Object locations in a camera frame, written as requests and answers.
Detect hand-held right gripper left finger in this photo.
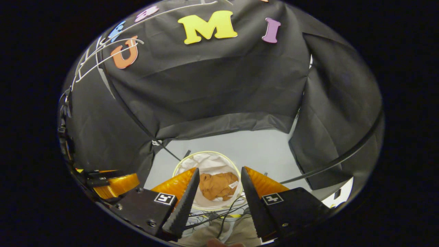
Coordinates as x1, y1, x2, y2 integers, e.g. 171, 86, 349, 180
109, 167, 201, 240

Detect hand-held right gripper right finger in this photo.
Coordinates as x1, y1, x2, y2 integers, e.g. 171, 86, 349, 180
240, 166, 331, 242

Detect brown shirt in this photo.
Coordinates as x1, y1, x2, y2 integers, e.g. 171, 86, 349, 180
199, 172, 239, 202

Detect white laundry hamper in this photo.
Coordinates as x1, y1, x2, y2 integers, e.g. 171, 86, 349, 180
172, 151, 245, 211

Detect black clothes rack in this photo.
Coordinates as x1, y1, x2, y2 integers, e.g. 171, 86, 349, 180
98, 62, 384, 186

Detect white plastic clothes hanger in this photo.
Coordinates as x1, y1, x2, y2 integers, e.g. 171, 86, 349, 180
72, 36, 144, 83

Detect person's khaki trousers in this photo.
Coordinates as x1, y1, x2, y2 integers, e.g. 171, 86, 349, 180
177, 215, 263, 247

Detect black backdrop cloth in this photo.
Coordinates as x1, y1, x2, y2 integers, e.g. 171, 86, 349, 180
58, 0, 384, 192

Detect black cable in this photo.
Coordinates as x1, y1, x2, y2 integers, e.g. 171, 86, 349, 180
183, 196, 256, 239

